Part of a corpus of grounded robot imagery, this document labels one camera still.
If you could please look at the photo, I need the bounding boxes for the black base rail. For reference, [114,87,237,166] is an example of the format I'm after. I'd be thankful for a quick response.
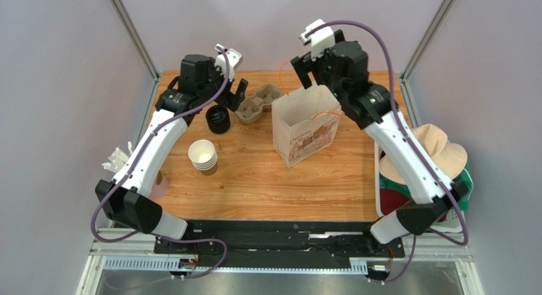
[154,219,405,270]

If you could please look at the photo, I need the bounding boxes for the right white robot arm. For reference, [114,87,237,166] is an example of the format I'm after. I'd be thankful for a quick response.
[291,25,468,249]

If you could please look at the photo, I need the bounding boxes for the purple cable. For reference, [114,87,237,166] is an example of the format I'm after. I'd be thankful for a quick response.
[303,20,470,285]
[90,46,232,279]

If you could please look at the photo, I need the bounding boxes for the stack of paper cups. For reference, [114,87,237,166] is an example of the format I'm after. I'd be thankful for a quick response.
[188,139,218,176]

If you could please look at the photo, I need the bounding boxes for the paper takeout bag orange handles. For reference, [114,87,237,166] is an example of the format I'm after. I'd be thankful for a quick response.
[272,81,342,168]

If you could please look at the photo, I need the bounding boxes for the beige bucket hat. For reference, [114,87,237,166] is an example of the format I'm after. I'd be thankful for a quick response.
[379,123,468,185]

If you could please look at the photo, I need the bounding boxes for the pink cup with straws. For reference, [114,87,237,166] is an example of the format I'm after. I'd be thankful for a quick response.
[102,141,169,202]

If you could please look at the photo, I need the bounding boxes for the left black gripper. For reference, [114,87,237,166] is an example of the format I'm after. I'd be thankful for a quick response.
[198,58,247,113]

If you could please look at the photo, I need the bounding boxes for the white plastic basket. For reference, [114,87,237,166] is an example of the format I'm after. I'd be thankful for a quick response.
[373,142,462,233]

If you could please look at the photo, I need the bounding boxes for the aluminium frame base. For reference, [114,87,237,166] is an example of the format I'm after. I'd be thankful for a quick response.
[76,234,484,294]

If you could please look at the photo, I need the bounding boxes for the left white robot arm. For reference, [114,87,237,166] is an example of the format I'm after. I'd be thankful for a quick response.
[95,48,248,240]

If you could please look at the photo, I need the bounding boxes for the stack of black lids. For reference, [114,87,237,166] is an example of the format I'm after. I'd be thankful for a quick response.
[205,105,231,134]

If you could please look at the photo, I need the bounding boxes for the dark red garment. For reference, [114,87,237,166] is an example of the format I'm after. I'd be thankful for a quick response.
[378,188,410,216]

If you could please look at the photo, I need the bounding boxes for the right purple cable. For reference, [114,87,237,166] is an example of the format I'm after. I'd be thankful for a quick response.
[303,20,470,285]

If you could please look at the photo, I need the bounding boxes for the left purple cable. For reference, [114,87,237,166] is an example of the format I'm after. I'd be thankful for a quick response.
[90,46,232,279]

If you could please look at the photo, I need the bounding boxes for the green garment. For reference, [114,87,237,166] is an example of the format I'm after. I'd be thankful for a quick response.
[379,164,474,213]

